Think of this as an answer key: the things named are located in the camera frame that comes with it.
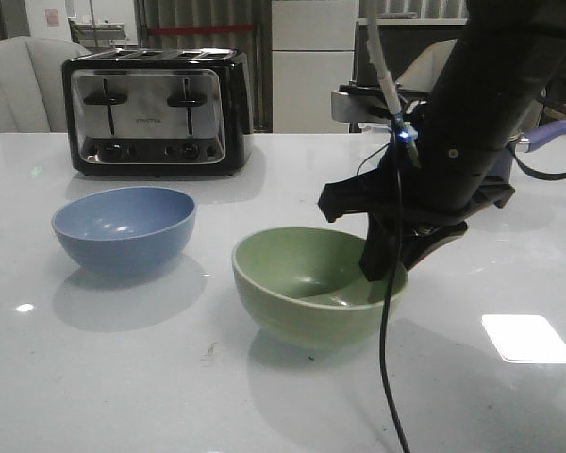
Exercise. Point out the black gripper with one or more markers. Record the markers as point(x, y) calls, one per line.
point(445, 182)

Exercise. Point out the green bowl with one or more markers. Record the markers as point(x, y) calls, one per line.
point(303, 286)

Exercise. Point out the blue bowl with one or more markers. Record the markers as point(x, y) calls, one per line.
point(129, 231)

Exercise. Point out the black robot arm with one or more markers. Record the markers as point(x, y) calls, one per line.
point(507, 51)

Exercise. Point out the clear plastic food container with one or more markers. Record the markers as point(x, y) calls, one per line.
point(373, 128)

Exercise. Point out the dark blue saucepan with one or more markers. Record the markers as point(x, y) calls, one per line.
point(528, 142)

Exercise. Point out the beige upholstered chair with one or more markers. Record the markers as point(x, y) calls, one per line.
point(422, 74)

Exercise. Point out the dark kitchen counter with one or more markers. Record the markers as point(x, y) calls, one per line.
point(403, 40)

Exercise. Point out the white refrigerator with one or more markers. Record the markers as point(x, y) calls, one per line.
point(312, 54)

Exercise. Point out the black silver toaster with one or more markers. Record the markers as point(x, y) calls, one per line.
point(153, 112)

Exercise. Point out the white upholstered chair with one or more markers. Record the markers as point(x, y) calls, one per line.
point(31, 87)

